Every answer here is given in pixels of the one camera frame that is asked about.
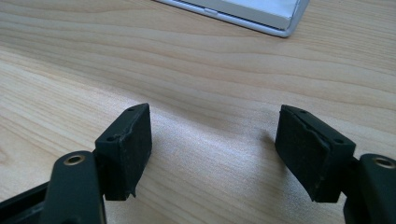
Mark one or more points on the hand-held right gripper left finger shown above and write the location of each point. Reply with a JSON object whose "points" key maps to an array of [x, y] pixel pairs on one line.
{"points": [[124, 155]]}

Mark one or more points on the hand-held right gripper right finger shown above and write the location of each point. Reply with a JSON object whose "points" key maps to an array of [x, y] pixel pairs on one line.
{"points": [[314, 155]]}

